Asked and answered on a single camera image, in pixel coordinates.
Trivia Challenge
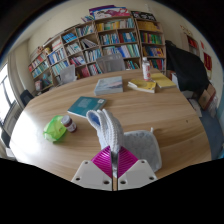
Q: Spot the flat yellow book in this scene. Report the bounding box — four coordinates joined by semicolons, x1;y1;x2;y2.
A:
150;72;178;90

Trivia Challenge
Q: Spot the clear bottle with red label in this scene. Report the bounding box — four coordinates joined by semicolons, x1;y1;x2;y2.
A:
141;56;152;82

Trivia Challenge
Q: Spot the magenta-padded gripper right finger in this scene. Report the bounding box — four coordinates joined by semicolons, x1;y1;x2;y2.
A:
117;145;158;191

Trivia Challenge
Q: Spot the green plastic bag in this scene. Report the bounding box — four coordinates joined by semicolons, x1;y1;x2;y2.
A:
42;115;68;143

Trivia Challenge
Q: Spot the black office chair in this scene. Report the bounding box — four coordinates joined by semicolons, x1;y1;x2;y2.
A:
19;89;35;108

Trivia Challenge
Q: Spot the window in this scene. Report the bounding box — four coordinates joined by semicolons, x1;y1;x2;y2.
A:
0;64;17;126

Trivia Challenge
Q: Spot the yellow book with white pages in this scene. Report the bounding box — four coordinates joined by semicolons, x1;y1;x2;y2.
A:
127;78;157;94

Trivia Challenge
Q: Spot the white knitted towel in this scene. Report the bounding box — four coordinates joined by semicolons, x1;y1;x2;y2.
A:
85;108;163;173

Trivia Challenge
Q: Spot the cardboard box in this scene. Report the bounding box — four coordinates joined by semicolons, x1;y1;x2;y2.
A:
198;83;218;111

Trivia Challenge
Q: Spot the grey-blue book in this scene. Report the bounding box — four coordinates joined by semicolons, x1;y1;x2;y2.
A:
93;75;124;97

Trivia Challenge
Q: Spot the red wall poster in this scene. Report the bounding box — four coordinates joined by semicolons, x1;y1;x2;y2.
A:
203;52;213;71

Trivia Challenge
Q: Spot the wooden bookshelf unit with books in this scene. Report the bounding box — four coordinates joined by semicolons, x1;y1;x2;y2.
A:
27;4;168;93

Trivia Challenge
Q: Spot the black cloth cover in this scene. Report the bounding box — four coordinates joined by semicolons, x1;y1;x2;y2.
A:
164;40;211;96

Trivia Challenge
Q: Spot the grey mesh chair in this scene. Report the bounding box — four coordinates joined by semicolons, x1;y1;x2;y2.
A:
59;64;78;85
95;53;127;74

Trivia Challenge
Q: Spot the small jar with red label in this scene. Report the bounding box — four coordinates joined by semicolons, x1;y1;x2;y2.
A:
60;115;78;134

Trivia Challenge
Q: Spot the teal book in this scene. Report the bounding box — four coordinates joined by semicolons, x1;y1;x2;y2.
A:
67;96;107;119

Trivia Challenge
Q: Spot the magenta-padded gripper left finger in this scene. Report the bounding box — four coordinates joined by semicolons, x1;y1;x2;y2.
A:
70;145;114;192

